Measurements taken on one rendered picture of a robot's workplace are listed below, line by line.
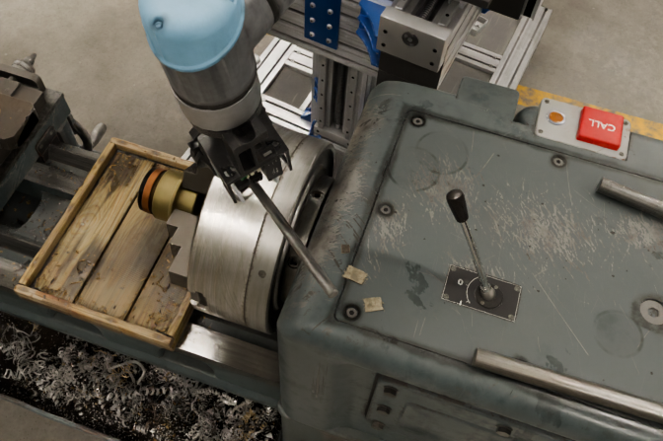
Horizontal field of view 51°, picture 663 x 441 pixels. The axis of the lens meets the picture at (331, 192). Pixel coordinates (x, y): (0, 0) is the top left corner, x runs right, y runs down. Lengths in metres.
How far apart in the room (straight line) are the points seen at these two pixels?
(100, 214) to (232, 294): 0.47
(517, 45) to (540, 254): 1.79
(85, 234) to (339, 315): 0.66
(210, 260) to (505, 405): 0.43
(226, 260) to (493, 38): 1.90
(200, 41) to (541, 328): 0.57
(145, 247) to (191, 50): 0.86
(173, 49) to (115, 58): 2.38
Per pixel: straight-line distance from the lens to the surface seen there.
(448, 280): 0.90
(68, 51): 2.97
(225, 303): 1.03
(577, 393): 0.87
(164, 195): 1.12
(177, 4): 0.52
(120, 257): 1.35
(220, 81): 0.56
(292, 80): 2.46
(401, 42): 1.39
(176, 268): 1.06
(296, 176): 0.98
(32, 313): 1.54
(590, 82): 2.98
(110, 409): 1.55
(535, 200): 0.99
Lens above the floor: 2.05
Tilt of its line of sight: 57 degrees down
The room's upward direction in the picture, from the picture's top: 5 degrees clockwise
